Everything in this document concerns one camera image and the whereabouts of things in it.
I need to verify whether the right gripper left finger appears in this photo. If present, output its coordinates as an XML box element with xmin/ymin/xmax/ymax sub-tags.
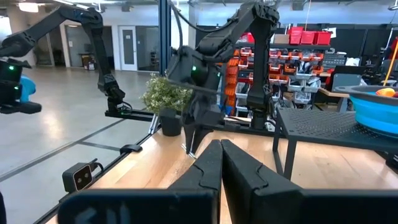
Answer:
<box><xmin>57</xmin><ymin>139</ymin><xmax>223</xmax><ymax>224</ymax></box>

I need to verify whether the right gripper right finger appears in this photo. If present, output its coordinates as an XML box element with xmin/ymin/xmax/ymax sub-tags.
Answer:
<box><xmin>221</xmin><ymin>139</ymin><xmax>398</xmax><ymax>224</ymax></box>

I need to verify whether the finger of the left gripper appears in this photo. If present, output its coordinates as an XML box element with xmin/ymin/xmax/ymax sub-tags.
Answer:
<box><xmin>183</xmin><ymin>123</ymin><xmax>197</xmax><ymax>155</ymax></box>
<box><xmin>191</xmin><ymin>126</ymin><xmax>214</xmax><ymax>155</ymax></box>

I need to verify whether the blue collapsible bowl grey rim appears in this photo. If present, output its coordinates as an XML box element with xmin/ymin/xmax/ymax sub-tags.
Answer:
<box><xmin>334</xmin><ymin>84</ymin><xmax>398</xmax><ymax>139</ymax></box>

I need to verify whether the small orange-yellow pear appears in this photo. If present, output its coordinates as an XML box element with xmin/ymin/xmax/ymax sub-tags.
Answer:
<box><xmin>375</xmin><ymin>87</ymin><xmax>397</xmax><ymax>98</ymax></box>

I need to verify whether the green artificial plant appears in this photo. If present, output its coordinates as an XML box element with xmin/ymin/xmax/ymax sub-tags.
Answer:
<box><xmin>140</xmin><ymin>73</ymin><xmax>194</xmax><ymax>138</ymax></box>

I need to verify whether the shelf rack with orange bins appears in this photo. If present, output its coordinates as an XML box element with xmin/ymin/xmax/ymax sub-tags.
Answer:
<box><xmin>223</xmin><ymin>42</ymin><xmax>332</xmax><ymax>113</ymax></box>

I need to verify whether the white glass door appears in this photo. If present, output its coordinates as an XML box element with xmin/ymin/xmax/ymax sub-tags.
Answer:
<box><xmin>118</xmin><ymin>26</ymin><xmax>138</xmax><ymax>72</ymax></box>

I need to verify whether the black perforated metal stand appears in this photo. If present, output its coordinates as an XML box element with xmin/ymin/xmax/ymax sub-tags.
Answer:
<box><xmin>272</xmin><ymin>107</ymin><xmax>398</xmax><ymax>181</ymax></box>

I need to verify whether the red storage bin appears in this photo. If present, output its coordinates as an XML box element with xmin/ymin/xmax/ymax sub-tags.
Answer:
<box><xmin>287</xmin><ymin>26</ymin><xmax>305</xmax><ymax>45</ymax></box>
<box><xmin>300</xmin><ymin>30</ymin><xmax>317</xmax><ymax>45</ymax></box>
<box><xmin>313</xmin><ymin>30</ymin><xmax>333</xmax><ymax>46</ymax></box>

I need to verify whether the blue neighbour station bowl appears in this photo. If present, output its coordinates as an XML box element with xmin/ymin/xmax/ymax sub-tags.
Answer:
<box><xmin>19</xmin><ymin>75</ymin><xmax>37</xmax><ymax>104</ymax></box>

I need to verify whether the black neighbour station gripper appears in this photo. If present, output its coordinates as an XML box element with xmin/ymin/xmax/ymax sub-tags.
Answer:
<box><xmin>0</xmin><ymin>57</ymin><xmax>43</xmax><ymax>115</ymax></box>

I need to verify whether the blue vertical post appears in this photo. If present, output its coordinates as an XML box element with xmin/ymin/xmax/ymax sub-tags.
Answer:
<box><xmin>157</xmin><ymin>0</ymin><xmax>172</xmax><ymax>77</ymax></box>

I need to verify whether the small black table camera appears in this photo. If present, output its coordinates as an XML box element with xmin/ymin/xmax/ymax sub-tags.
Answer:
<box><xmin>62</xmin><ymin>157</ymin><xmax>105</xmax><ymax>194</ymax></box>

